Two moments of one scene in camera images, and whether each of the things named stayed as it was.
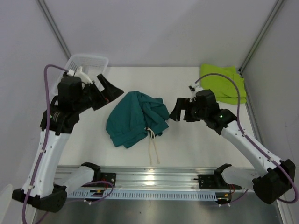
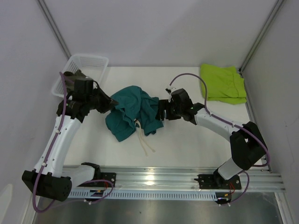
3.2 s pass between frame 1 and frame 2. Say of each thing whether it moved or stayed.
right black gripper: moved
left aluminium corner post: stayed
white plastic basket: stayed
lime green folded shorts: stayed
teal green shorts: moved
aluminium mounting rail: stayed
